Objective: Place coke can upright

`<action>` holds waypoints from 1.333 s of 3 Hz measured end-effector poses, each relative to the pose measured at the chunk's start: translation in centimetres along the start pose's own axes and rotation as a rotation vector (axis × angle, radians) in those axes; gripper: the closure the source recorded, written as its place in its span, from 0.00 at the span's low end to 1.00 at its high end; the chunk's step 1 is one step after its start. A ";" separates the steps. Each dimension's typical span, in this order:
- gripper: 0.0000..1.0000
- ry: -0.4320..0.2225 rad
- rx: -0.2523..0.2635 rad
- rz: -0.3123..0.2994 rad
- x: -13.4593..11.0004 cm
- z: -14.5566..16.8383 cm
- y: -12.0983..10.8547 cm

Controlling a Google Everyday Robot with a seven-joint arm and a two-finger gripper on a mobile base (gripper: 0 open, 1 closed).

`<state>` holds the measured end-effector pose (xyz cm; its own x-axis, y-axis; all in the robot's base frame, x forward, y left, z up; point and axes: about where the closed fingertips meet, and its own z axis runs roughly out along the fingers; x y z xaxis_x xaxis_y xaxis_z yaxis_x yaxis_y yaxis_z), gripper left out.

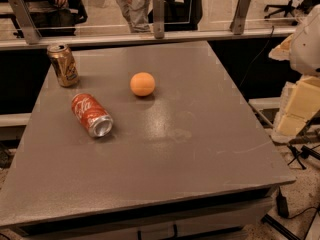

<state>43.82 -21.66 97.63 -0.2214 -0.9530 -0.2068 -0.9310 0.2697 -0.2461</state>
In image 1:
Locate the metal rail bracket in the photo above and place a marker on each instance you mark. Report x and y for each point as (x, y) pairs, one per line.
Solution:
(158, 19)
(238, 23)
(20, 10)

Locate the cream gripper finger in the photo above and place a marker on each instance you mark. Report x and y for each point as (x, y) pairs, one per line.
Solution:
(299, 103)
(281, 52)

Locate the black power adapter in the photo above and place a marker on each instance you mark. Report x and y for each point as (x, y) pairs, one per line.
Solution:
(282, 206)

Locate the black tripod stand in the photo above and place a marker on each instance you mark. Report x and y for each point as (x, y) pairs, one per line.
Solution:
(304, 153)

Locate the gold soda can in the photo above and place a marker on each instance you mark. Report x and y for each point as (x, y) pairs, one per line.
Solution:
(64, 65)

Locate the seated person dark clothes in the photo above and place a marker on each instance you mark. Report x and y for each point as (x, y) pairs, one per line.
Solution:
(54, 17)

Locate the standing person grey trousers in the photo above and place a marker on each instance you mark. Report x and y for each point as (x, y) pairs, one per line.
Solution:
(135, 12)

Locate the orange ball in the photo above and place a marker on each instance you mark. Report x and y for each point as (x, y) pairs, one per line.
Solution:
(142, 84)

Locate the left metal rail bracket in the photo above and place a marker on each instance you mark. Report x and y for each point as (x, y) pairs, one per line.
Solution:
(20, 10)

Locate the middle metal rail bracket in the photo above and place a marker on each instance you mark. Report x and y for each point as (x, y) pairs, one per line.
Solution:
(158, 19)

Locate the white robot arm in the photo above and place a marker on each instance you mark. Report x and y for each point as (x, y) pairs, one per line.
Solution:
(304, 54)

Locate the right metal rail bracket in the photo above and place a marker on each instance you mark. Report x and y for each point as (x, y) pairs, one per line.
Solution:
(238, 23)

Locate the red coke can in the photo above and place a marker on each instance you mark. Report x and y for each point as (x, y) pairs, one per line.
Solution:
(91, 114)

